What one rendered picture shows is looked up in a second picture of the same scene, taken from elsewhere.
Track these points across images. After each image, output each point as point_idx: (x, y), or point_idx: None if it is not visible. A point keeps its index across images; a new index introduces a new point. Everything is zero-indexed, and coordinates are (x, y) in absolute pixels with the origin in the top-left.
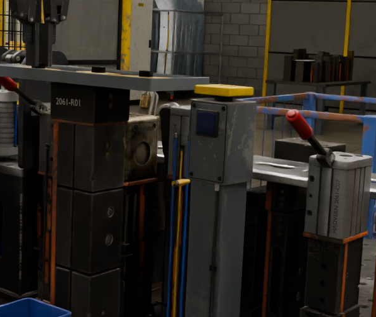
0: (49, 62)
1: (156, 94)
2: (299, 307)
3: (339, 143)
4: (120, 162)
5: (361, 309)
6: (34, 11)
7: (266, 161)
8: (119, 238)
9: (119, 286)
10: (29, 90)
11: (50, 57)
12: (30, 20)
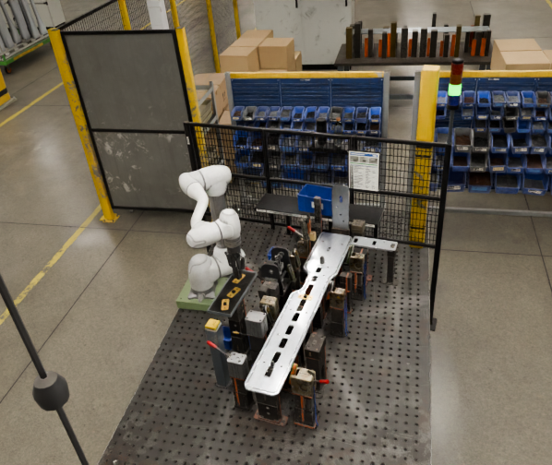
0: (238, 279)
1: (331, 284)
2: (283, 385)
3: (318, 350)
4: (236, 315)
5: (316, 403)
6: (233, 266)
7: (290, 339)
8: (240, 332)
9: (242, 342)
10: (263, 273)
11: (238, 278)
12: (232, 268)
